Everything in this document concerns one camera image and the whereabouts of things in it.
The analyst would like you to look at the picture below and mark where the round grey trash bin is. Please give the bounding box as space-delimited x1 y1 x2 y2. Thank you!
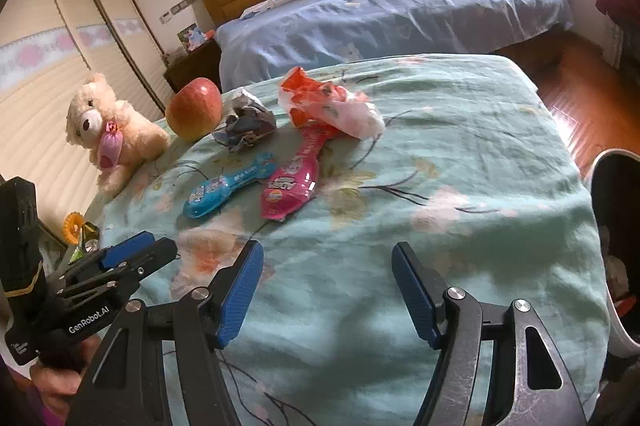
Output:
587 149 639 358

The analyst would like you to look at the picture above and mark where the person's left hand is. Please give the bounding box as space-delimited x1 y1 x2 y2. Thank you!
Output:
29 335 101 425

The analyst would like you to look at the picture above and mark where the green small packet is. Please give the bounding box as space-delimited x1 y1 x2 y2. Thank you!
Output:
70 221 100 264

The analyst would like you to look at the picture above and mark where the blue candy wrapper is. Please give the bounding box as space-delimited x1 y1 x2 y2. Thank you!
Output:
182 152 277 219

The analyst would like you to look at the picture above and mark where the teal floral blanket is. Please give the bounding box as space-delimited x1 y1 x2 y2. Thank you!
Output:
88 55 610 425

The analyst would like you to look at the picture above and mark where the pink candy wrapper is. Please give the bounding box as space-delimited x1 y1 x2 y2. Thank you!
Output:
260 125 340 221

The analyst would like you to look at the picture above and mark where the crumpled silver foil wrapper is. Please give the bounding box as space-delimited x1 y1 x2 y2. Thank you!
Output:
212 88 277 152

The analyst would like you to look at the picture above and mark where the cream teddy bear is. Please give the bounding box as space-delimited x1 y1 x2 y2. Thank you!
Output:
66 73 169 199

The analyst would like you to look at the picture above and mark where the red apple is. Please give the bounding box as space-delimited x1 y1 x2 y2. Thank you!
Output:
165 78 222 142

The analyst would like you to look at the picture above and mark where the red white plastic bag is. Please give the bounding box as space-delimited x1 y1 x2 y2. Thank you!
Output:
279 67 385 140

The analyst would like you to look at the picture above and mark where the dark wooden nightstand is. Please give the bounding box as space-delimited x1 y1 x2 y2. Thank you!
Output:
164 40 222 93

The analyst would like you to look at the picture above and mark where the framed photo on nightstand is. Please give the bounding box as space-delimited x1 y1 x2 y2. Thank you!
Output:
178 23 207 53

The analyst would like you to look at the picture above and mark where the blue bed sheet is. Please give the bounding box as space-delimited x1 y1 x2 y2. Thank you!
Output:
216 0 573 90

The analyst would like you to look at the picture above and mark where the orange ring toy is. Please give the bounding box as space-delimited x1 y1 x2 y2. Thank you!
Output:
62 212 85 245

